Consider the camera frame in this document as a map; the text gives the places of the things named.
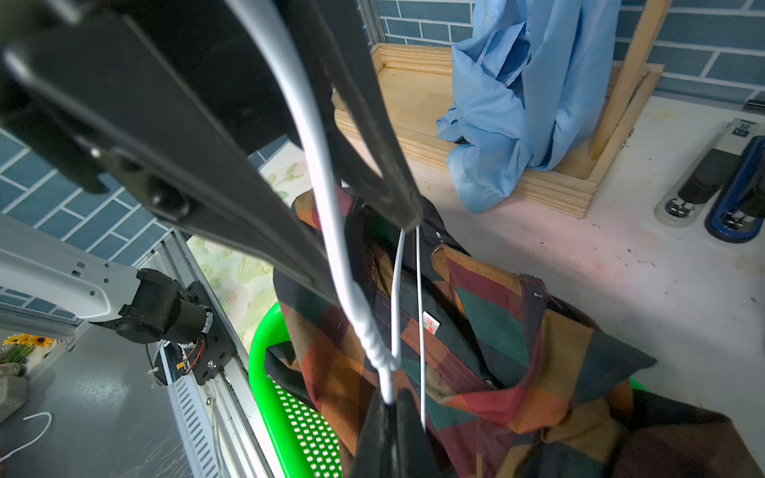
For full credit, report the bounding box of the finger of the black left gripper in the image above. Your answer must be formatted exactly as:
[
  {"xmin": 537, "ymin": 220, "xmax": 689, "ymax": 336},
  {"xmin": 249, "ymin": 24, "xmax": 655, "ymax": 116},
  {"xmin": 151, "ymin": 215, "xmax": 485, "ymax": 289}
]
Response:
[{"xmin": 1, "ymin": 12, "xmax": 337, "ymax": 302}]

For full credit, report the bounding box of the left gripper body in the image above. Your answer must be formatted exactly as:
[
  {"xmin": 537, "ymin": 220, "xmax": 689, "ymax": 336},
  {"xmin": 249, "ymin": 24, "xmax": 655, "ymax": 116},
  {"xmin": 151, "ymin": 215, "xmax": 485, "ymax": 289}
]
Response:
[{"xmin": 1, "ymin": 1, "xmax": 295, "ymax": 209}]

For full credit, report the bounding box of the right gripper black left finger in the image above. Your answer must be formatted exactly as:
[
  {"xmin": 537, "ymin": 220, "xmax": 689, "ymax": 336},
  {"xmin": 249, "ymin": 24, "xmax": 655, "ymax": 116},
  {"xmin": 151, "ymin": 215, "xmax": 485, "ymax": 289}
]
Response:
[{"xmin": 351, "ymin": 392, "xmax": 394, "ymax": 478}]

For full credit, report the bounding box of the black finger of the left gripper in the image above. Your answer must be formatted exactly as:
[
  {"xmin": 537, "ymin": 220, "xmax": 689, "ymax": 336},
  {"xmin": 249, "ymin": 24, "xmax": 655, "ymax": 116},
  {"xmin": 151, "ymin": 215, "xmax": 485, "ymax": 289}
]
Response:
[{"xmin": 276, "ymin": 1, "xmax": 424, "ymax": 230}]

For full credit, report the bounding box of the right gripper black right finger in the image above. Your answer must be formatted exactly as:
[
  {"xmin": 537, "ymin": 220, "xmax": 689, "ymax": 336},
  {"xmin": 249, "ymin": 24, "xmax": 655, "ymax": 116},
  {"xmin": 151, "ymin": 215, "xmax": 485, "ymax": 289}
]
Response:
[{"xmin": 394, "ymin": 390, "xmax": 442, "ymax": 478}]

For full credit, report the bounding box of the white wire hanger plaid shirt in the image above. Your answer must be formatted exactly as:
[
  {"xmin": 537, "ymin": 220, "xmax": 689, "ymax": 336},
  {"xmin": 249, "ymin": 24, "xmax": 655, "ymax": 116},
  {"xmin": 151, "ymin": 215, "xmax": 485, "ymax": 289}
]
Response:
[{"xmin": 227, "ymin": 1, "xmax": 422, "ymax": 407}]

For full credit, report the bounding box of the plaid long-sleeve shirt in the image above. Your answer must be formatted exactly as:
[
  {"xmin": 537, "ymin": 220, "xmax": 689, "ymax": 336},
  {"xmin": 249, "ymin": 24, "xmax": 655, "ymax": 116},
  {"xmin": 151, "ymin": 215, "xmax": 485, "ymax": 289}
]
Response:
[{"xmin": 264, "ymin": 186, "xmax": 765, "ymax": 478}]

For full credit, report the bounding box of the light blue long-sleeve shirt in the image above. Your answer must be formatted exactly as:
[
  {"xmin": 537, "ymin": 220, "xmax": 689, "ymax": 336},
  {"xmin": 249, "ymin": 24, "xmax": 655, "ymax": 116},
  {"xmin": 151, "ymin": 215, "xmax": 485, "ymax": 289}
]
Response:
[{"xmin": 436, "ymin": 1, "xmax": 621, "ymax": 213}]

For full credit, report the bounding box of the green plastic basket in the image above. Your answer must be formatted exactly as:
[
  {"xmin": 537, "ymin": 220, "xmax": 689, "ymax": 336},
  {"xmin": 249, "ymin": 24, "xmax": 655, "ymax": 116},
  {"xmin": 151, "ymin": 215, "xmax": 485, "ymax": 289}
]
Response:
[{"xmin": 248, "ymin": 304, "xmax": 343, "ymax": 477}]

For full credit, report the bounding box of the wooden clothes rack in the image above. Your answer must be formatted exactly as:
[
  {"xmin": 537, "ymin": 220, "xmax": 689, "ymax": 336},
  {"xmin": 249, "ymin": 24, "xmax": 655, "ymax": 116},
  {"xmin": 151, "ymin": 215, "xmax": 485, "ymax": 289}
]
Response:
[{"xmin": 372, "ymin": 1, "xmax": 669, "ymax": 218}]

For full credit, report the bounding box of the white black stapler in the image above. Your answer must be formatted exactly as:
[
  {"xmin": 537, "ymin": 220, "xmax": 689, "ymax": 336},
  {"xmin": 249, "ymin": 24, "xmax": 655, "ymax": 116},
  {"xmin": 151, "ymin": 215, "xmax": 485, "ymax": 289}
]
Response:
[{"xmin": 655, "ymin": 118, "xmax": 761, "ymax": 228}]

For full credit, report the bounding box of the blue black stapler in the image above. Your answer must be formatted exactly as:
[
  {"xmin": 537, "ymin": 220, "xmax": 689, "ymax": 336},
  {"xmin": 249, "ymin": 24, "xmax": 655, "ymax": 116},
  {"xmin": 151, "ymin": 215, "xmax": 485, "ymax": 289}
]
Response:
[{"xmin": 704, "ymin": 135, "xmax": 764, "ymax": 244}]

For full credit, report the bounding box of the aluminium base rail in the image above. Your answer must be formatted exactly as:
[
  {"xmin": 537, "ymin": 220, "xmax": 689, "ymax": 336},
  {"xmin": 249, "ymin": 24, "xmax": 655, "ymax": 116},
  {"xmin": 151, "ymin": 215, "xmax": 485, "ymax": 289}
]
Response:
[{"xmin": 141, "ymin": 231, "xmax": 284, "ymax": 477}]

